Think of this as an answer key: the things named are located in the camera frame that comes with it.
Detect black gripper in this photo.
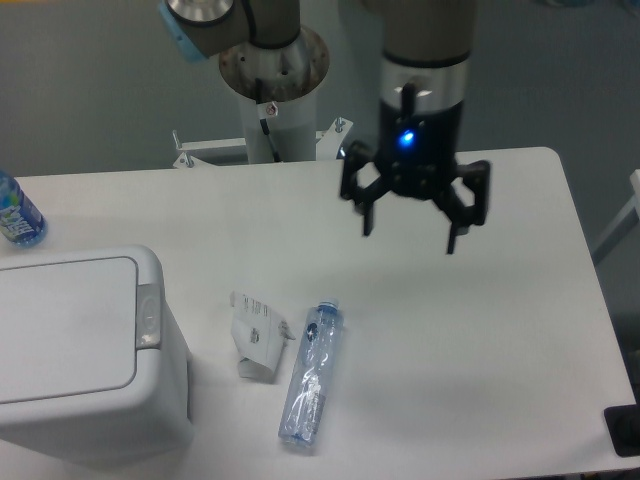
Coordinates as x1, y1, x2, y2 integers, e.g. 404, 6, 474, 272
339, 102, 491, 255

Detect white push-lid trash can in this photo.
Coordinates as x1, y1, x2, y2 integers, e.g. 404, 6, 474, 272
1, 246, 194, 463

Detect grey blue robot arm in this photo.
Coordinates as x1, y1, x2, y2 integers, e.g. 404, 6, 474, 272
158, 1, 491, 240

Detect clear empty plastic bottle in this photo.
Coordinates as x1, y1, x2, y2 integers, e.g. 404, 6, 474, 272
278, 298, 344, 448

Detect crumpled white paper carton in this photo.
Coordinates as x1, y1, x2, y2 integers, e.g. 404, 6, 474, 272
230, 291, 296, 383

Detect black clamp at table edge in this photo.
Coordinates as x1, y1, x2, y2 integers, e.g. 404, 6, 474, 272
604, 404, 639, 458

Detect blue labelled water bottle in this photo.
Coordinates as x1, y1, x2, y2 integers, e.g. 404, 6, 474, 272
1, 171, 48, 248

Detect black cable on pedestal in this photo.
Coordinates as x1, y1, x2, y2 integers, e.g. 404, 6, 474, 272
254, 77, 282, 164

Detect white frame at right edge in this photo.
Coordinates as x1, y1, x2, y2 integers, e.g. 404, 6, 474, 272
591, 169, 639, 265

